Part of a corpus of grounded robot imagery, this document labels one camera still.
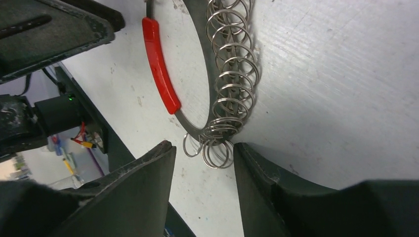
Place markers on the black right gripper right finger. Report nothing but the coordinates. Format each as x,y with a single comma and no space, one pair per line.
275,202

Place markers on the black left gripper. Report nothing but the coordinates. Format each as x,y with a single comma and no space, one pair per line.
35,34

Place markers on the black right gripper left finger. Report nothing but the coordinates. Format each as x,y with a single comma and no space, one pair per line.
131,201

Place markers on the large keyring with red grip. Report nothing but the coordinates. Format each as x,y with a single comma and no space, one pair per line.
232,68

